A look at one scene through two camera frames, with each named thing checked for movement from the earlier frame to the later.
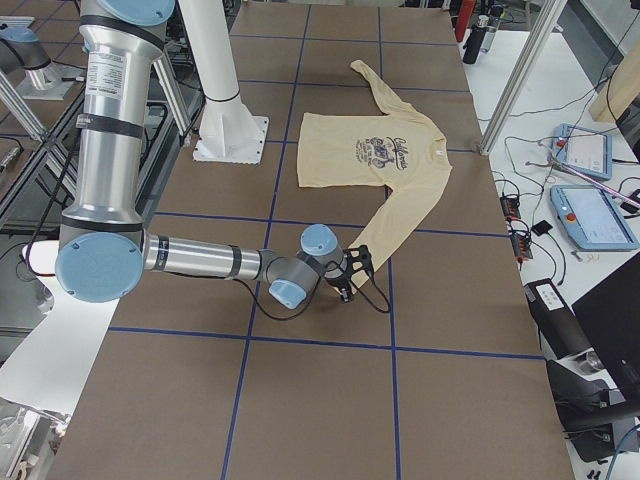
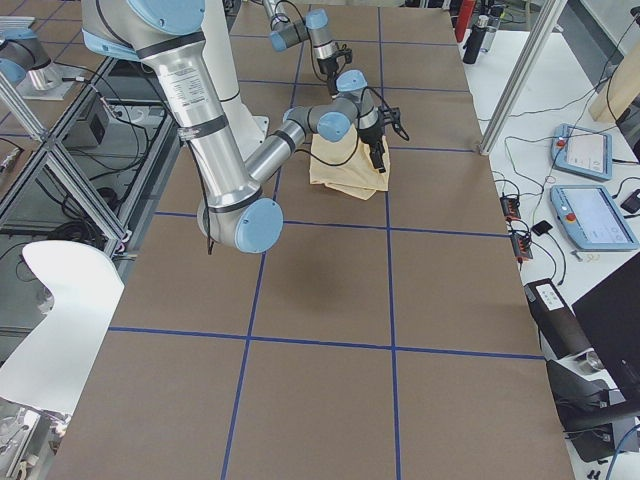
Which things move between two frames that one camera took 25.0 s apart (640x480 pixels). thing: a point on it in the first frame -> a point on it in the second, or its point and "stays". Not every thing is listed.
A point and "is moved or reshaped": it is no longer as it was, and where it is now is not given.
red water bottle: (465, 14) stays
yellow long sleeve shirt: (394, 150) is moved or reshaped
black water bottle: (475, 39) stays
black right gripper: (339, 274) -> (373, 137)
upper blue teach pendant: (582, 150) stays
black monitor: (610, 316) stays
